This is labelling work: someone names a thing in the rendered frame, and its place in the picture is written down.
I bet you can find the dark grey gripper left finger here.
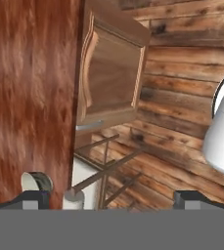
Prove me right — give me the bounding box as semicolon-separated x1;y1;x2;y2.
0;189;51;211

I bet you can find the silver cabinet door handle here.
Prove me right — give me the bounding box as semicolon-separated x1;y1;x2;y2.
75;119;106;132

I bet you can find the brown metal stool frame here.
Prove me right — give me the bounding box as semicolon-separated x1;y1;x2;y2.
71;133;145;211

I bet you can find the light brown cabinet door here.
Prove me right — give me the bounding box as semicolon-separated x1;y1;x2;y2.
75;0;153;132

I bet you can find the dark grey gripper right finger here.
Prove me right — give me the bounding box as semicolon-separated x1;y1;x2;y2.
173;189;224;211

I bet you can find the white counter panel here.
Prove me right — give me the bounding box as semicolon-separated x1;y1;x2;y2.
71;155;102;211

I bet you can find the red-brown wooden cabinet panel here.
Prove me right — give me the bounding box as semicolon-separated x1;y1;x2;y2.
0;0;86;210

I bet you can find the white rounded object black trim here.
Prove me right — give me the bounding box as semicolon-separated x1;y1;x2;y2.
202;63;224;177

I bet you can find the white grey bowl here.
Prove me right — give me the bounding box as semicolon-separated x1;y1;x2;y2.
21;171;55;193

